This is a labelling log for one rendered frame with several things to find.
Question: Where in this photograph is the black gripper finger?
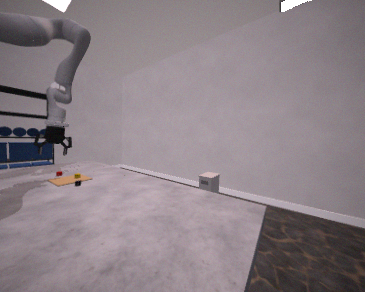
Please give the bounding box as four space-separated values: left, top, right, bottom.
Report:
34 133 53 155
57 137 72 156

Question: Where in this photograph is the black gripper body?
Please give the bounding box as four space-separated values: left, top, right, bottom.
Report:
44 126 65 144

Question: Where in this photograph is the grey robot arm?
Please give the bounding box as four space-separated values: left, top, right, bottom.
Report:
0 12 91 128

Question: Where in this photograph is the tan square mat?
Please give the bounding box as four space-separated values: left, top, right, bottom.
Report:
47 175 93 186

